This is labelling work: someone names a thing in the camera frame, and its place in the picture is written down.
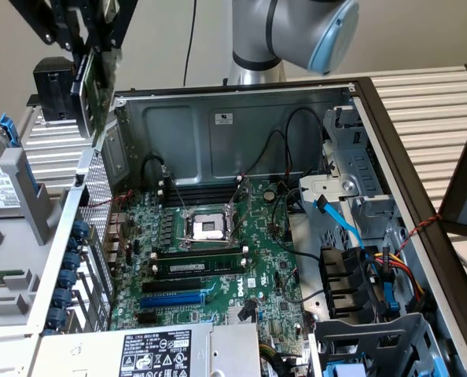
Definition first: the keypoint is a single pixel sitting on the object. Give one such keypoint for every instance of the grey plastic drive cage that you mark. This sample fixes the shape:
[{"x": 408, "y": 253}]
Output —
[{"x": 394, "y": 334}]

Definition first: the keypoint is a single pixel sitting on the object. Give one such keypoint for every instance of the open grey PC case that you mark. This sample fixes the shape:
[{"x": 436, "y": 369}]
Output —
[{"x": 249, "y": 110}]

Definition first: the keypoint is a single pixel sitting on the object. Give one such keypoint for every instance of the silver chipset heatsink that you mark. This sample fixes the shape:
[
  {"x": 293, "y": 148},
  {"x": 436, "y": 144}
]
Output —
[{"x": 231, "y": 316}]

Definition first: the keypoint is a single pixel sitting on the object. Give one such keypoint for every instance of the metal CPU socket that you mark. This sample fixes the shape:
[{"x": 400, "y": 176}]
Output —
[{"x": 208, "y": 228}]

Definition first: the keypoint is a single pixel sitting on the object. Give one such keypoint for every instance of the short black expansion slot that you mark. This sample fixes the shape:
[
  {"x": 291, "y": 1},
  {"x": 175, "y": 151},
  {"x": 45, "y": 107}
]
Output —
[{"x": 147, "y": 318}]

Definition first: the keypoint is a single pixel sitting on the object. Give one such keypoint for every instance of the light blue plastic latch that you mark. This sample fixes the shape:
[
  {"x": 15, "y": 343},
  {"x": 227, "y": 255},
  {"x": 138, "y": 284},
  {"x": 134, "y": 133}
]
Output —
[{"x": 343, "y": 370}]

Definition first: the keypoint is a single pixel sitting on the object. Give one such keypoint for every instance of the black RAM slot white latches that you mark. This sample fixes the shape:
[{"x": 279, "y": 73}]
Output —
[
  {"x": 198, "y": 254},
  {"x": 155, "y": 270},
  {"x": 202, "y": 191},
  {"x": 202, "y": 200}
]

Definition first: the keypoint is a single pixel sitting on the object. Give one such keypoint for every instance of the long black expansion slot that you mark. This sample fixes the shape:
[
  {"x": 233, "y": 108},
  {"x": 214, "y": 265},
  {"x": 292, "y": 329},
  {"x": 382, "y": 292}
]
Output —
[{"x": 170, "y": 286}]

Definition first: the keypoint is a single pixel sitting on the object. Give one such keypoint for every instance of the grey power supply unit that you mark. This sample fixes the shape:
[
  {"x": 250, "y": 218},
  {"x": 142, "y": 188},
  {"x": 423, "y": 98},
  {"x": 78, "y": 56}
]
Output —
[{"x": 80, "y": 353}]

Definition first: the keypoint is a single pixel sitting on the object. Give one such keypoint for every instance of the stacked metal port block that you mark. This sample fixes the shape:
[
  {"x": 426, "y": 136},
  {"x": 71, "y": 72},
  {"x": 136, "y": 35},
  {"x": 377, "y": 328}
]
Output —
[{"x": 111, "y": 228}]

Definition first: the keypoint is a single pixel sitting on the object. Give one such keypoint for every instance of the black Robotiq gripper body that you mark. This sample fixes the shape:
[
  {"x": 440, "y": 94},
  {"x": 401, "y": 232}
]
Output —
[{"x": 84, "y": 9}]

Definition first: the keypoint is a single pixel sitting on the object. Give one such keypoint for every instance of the thin metal locking lever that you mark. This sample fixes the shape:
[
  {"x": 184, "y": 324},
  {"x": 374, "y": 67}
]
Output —
[
  {"x": 175, "y": 188},
  {"x": 198, "y": 239}
]

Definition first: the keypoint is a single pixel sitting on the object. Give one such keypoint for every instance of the grey metal disk bay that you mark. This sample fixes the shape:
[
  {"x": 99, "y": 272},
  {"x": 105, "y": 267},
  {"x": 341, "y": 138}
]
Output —
[{"x": 359, "y": 165}]

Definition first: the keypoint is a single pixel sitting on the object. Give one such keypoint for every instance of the silver coin cell battery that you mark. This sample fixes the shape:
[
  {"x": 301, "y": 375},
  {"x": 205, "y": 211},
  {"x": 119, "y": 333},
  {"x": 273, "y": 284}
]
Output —
[{"x": 270, "y": 195}]

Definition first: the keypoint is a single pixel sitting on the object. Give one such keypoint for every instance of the green graphics card black cooler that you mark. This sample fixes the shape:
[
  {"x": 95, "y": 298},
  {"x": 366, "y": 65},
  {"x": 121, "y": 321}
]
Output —
[{"x": 100, "y": 94}]

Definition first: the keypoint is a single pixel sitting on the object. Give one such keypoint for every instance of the blue disk carrier rail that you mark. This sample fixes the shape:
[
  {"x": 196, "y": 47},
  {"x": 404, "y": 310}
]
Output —
[{"x": 9, "y": 129}]

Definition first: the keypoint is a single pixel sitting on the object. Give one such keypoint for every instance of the black plastic box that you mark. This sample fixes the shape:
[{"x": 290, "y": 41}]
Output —
[{"x": 54, "y": 90}]

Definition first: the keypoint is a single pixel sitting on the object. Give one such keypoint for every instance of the green Dell motherboard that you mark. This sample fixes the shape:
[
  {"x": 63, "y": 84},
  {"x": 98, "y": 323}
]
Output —
[{"x": 265, "y": 259}]

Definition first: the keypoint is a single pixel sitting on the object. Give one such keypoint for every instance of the silver bay latch plate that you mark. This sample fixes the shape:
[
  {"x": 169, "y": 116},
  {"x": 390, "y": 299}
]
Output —
[{"x": 328, "y": 188}]

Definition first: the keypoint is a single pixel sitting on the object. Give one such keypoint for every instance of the black plastic fan shroud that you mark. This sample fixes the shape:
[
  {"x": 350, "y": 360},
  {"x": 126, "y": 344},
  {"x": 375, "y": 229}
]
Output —
[{"x": 339, "y": 275}]

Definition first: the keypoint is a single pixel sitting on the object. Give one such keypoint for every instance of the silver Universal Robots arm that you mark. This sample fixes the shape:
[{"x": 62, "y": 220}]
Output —
[{"x": 296, "y": 27}]

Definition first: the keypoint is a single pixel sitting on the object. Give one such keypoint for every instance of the dark framed panel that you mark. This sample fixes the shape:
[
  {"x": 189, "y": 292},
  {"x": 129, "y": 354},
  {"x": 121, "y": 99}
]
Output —
[{"x": 449, "y": 214}]

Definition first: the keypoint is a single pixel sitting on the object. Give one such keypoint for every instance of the open metal socket cover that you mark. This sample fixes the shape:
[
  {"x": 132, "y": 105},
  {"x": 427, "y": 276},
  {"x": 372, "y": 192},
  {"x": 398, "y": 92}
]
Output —
[{"x": 250, "y": 196}]

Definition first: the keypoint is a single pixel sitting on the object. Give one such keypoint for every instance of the dark blue slot clip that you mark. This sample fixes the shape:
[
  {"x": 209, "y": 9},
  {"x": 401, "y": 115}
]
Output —
[
  {"x": 73, "y": 244},
  {"x": 67, "y": 279},
  {"x": 81, "y": 230},
  {"x": 56, "y": 317},
  {"x": 71, "y": 261},
  {"x": 63, "y": 297}
]

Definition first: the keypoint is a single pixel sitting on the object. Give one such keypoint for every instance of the black flat bracket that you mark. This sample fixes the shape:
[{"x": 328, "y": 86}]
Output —
[{"x": 33, "y": 100}]

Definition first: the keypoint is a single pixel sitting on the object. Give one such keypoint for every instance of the green RAM stick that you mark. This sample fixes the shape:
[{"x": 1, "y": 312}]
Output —
[{"x": 5, "y": 272}]

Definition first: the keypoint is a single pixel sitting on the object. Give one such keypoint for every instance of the hard drive in caddy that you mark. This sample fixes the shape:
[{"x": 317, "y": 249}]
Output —
[{"x": 17, "y": 235}]

